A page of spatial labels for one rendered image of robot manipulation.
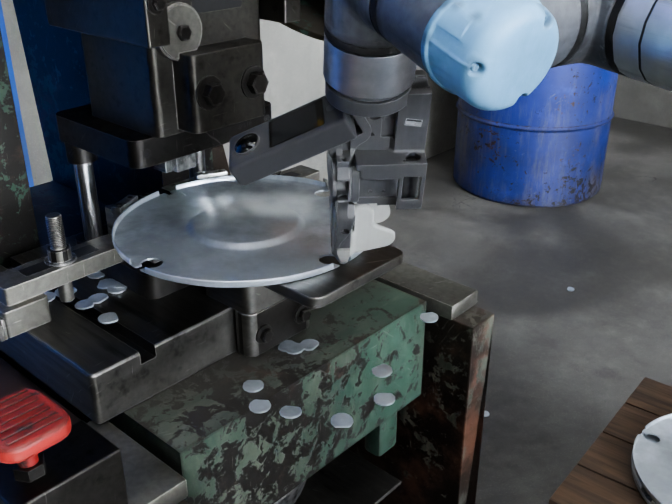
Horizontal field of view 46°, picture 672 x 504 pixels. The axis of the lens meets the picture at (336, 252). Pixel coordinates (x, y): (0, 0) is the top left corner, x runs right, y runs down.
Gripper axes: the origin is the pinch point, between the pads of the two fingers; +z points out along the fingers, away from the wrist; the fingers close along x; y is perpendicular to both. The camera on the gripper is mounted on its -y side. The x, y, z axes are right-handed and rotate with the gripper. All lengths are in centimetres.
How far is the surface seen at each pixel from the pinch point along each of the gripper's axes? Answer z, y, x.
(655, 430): 47, 51, 6
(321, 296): -0.6, -1.9, -6.4
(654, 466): 44, 47, -1
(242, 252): 2.3, -9.4, 2.8
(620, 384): 102, 77, 52
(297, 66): 89, 4, 177
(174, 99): -9.2, -15.8, 13.7
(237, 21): -13.4, -9.2, 21.7
